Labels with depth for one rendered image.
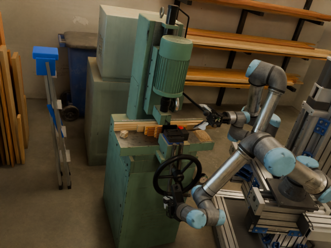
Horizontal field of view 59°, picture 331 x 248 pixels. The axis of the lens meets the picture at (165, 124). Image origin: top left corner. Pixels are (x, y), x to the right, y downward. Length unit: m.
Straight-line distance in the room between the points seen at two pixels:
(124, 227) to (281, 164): 1.17
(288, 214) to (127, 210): 0.95
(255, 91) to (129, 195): 1.01
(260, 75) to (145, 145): 0.78
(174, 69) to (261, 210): 0.91
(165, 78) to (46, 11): 2.44
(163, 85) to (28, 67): 2.62
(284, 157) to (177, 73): 0.71
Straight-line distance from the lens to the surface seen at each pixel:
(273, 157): 1.26
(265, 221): 1.84
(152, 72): 1.76
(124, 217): 2.00
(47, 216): 2.49
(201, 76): 3.94
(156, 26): 1.75
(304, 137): 1.87
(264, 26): 4.71
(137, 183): 1.82
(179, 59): 1.57
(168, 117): 1.75
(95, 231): 2.37
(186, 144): 1.63
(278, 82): 1.77
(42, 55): 2.14
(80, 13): 3.82
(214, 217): 1.38
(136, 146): 1.65
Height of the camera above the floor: 1.81
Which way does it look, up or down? 28 degrees down
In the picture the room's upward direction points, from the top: 11 degrees clockwise
